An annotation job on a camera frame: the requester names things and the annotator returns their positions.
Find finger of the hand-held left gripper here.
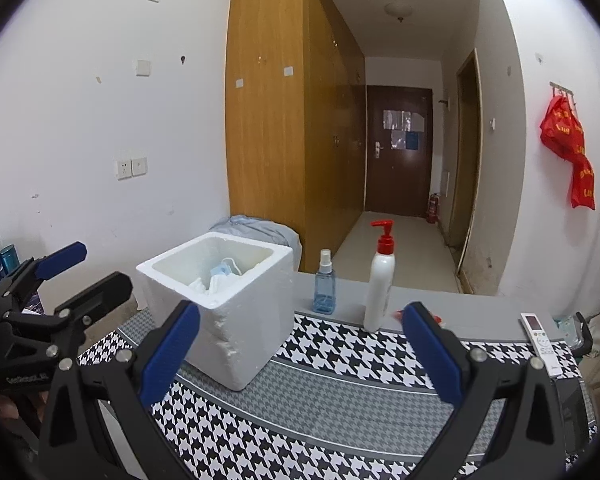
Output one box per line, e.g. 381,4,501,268
0,241,88,311
2,271,133,333

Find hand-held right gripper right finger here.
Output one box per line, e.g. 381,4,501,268
402,301,566,480

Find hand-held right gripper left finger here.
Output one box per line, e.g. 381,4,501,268
39,300,201,480

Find white foam box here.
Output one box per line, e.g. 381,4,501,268
136,231,295,392

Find red snack packet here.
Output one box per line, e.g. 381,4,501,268
392,309,443,326

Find white pump bottle red pump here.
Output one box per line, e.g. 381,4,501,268
362,220,397,333

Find houndstooth table mat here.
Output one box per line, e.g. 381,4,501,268
77,310,600,480

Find white remote control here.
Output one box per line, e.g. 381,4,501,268
520,312,566,378

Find blue spray bottle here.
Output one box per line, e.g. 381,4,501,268
312,248,337,315

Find bin with grey liner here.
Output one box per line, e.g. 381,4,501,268
215,215,302,273

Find black smartphone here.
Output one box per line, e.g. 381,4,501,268
555,375,593,456

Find dark brown entrance door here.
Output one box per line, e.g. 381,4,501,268
364,85,433,218

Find wooden side door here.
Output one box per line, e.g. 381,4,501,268
448,49,482,278

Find wooden wardrobe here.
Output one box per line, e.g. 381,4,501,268
225,0,367,273

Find narrow red plastic bag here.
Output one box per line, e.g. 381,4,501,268
570,152,596,209

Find paper notices on door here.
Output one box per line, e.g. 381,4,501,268
382,109,426,151

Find wide red plastic bag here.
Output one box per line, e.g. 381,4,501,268
540,94,587,161

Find round ceiling lamp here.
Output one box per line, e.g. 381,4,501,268
384,1,413,23

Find black strap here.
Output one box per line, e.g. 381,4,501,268
575,312,593,356

